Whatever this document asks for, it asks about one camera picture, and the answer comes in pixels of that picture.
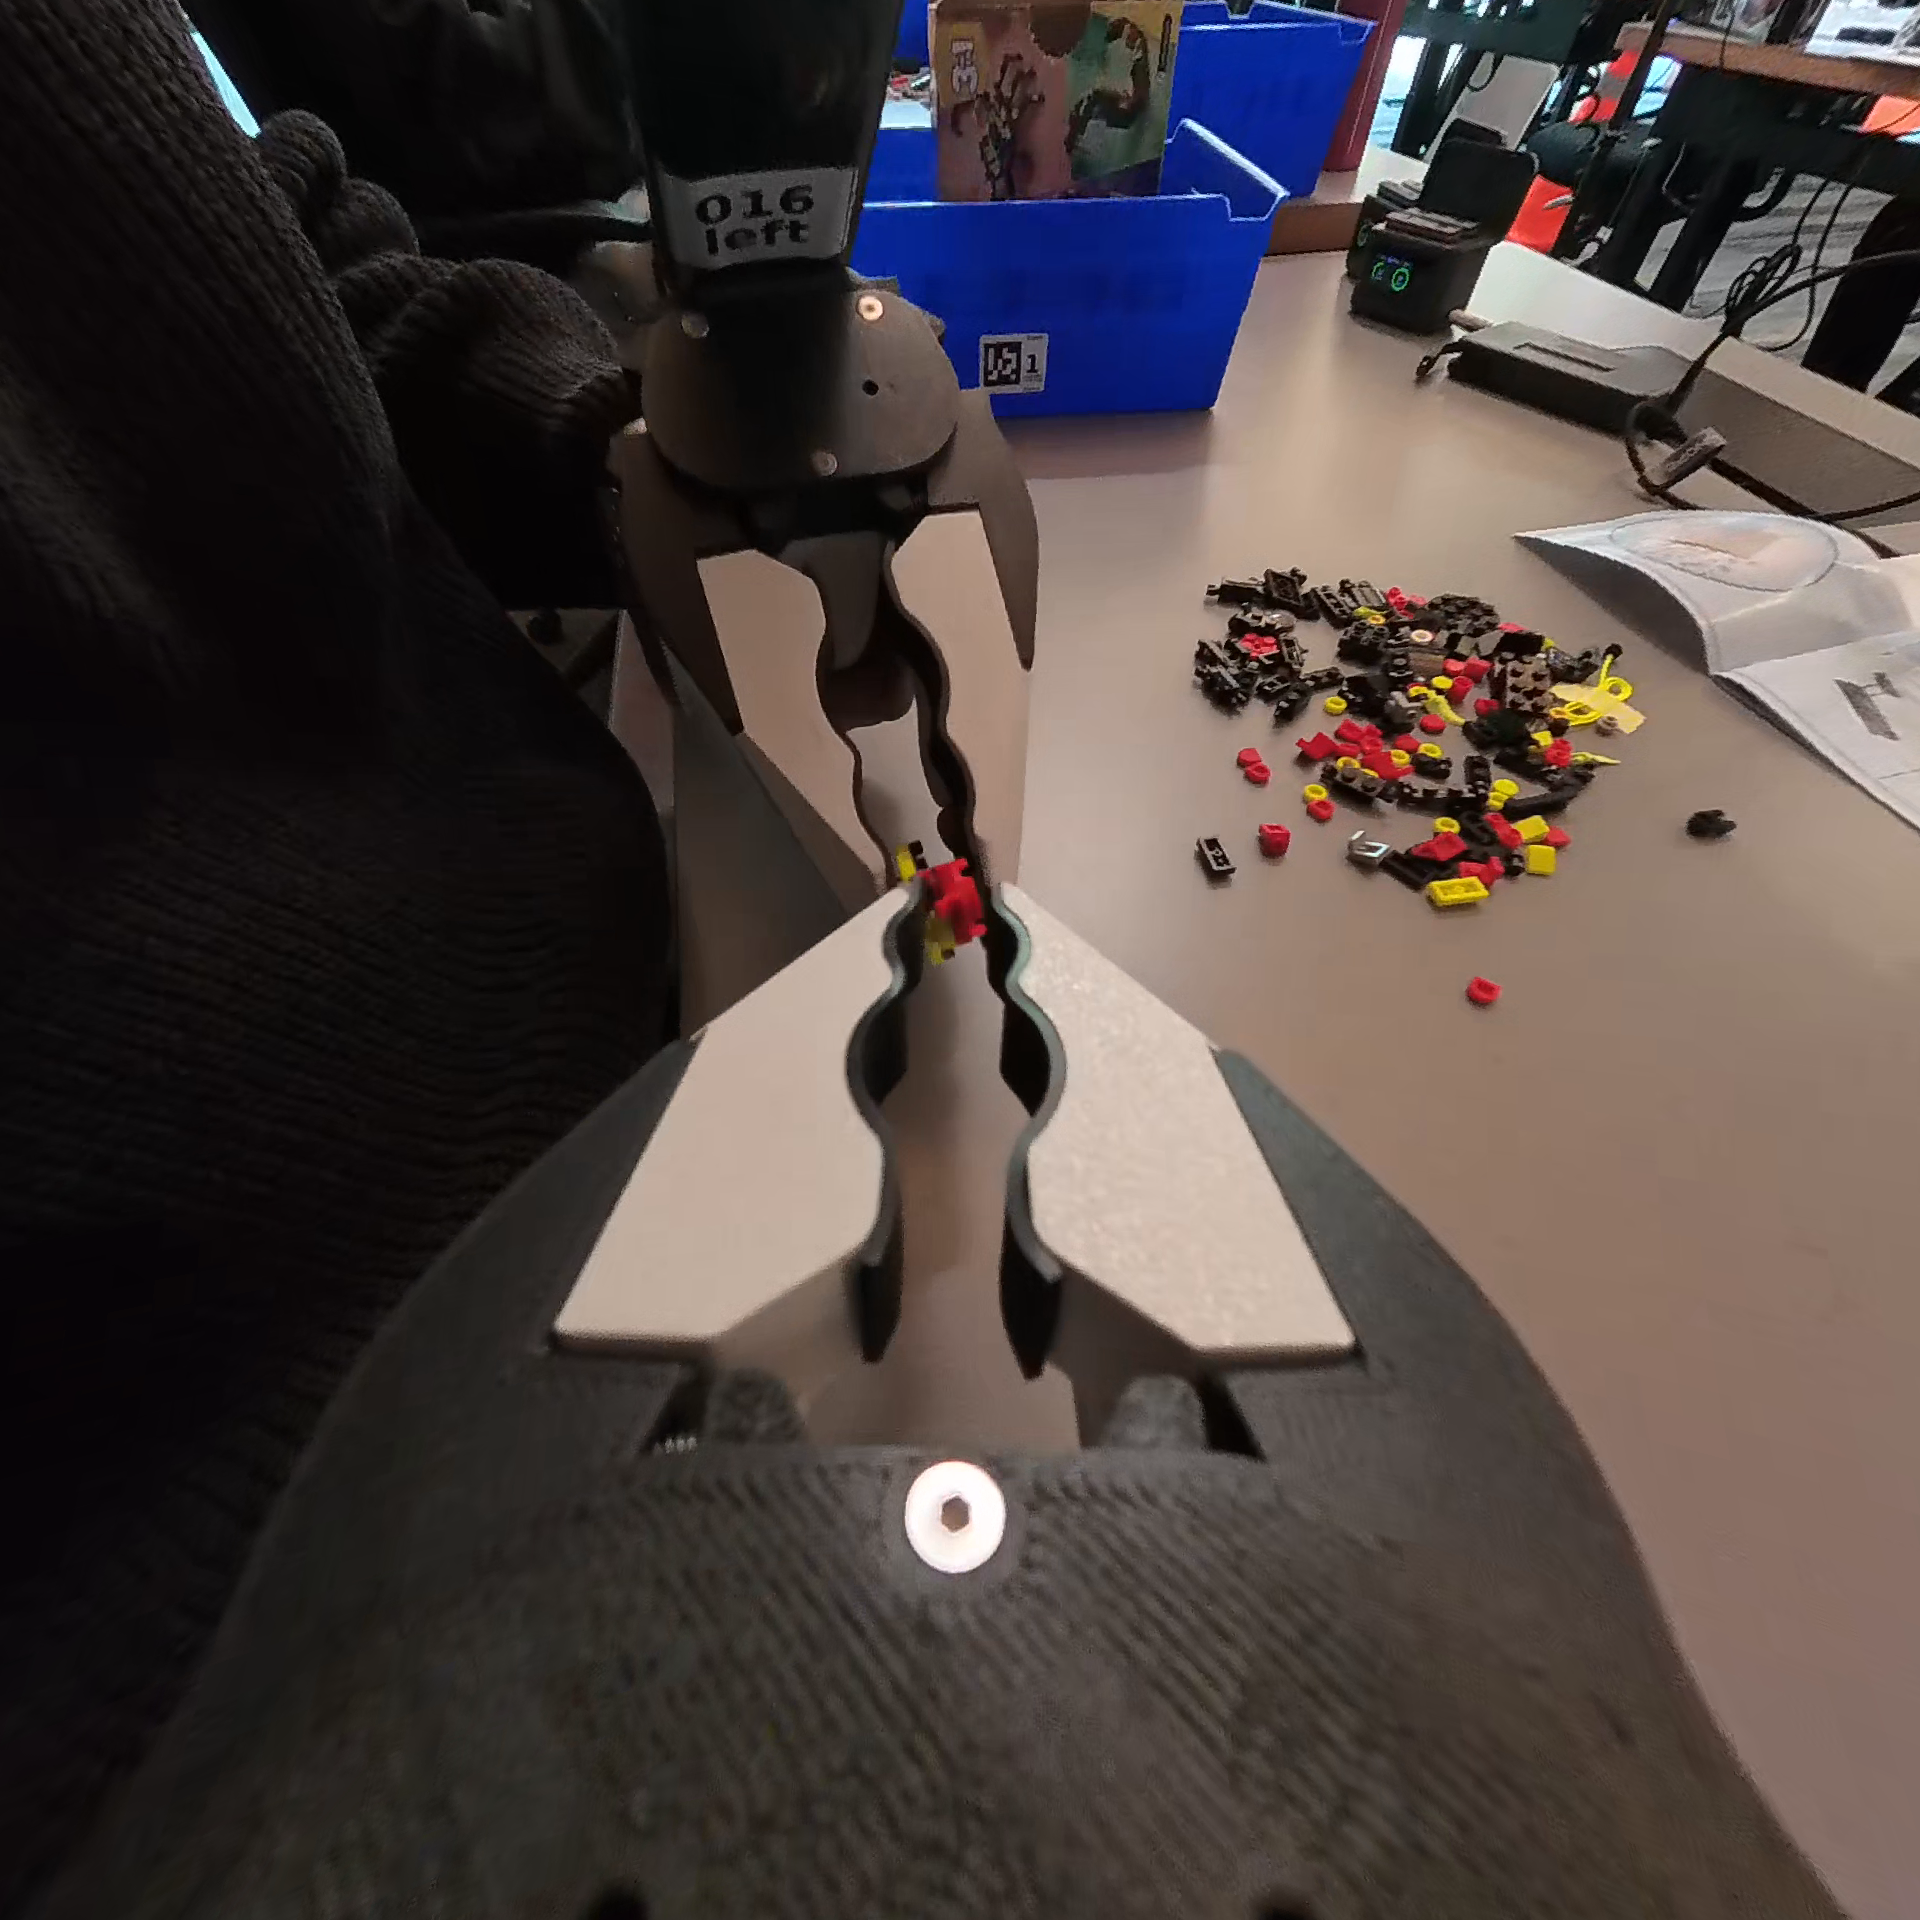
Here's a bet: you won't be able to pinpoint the dark red container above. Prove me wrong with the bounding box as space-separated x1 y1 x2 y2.
1323 0 1414 171

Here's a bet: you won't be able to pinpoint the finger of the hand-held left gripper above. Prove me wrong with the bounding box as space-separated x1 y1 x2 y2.
874 511 1039 902
672 545 909 907

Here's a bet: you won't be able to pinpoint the blue plastic bin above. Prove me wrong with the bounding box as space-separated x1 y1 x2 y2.
1160 0 1376 198
841 115 1298 423

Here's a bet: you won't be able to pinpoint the black yellow red lego model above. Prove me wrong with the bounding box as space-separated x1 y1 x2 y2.
895 837 995 967

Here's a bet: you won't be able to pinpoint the wooden desk black legs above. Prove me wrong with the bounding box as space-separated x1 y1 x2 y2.
1609 0 1920 320

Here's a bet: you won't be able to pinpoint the person's black sweater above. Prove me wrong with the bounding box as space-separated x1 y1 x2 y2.
0 0 684 1920

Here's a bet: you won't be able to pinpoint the black cable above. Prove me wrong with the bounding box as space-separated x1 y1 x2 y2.
1621 238 1920 530

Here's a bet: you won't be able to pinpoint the black charger green display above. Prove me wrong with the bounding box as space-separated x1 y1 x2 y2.
1345 206 1501 336

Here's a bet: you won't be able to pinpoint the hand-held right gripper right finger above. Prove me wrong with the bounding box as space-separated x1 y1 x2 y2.
991 882 1363 1428

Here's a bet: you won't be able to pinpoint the printed cardboard lego box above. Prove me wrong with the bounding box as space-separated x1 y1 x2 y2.
929 0 1184 204

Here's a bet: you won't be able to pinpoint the person's left forearm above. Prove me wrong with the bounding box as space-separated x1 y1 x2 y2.
249 111 649 606

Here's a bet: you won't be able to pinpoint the black box device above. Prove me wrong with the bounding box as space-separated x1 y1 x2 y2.
1417 123 1537 244

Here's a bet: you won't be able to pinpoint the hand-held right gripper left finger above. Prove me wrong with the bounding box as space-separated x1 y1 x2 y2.
555 882 917 1373

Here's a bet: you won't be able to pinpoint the pile of loose lego pieces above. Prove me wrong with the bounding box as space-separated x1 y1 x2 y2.
1193 566 1643 913

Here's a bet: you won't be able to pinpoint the clear plastic bag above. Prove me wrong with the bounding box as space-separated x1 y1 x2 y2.
1515 506 1887 677

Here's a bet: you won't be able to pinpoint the flat black power adapter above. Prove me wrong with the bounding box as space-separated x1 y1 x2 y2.
1447 318 1699 437

